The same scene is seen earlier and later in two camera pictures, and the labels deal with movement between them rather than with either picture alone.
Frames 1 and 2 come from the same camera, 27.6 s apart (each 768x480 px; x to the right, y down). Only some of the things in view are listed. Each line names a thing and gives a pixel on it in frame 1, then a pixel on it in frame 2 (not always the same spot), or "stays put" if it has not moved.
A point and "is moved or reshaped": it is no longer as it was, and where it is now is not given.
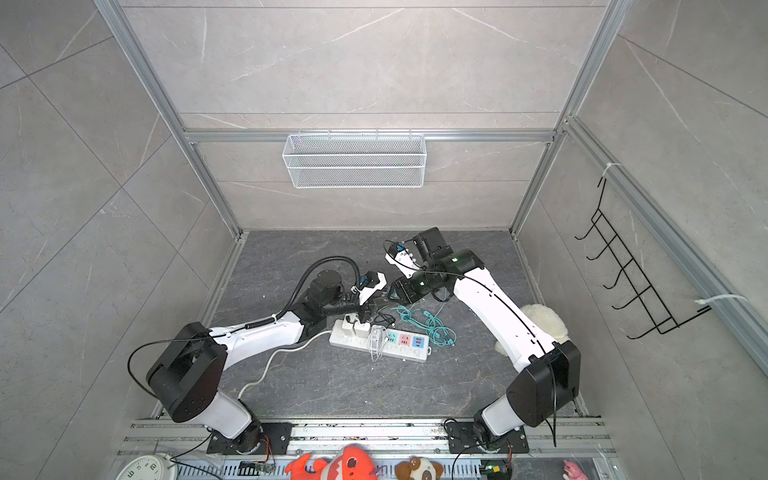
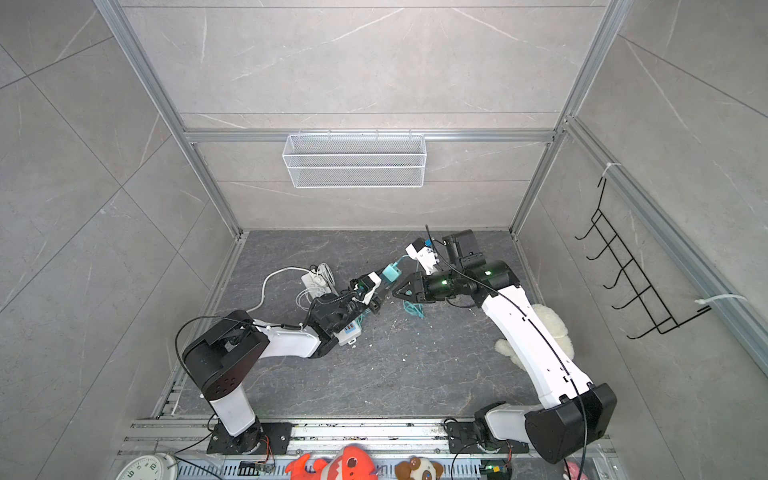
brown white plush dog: (418, 469) stays put
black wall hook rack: (631, 274) stays put
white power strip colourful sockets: (407, 345) is moved or reshaped
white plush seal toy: (544, 320) stays put
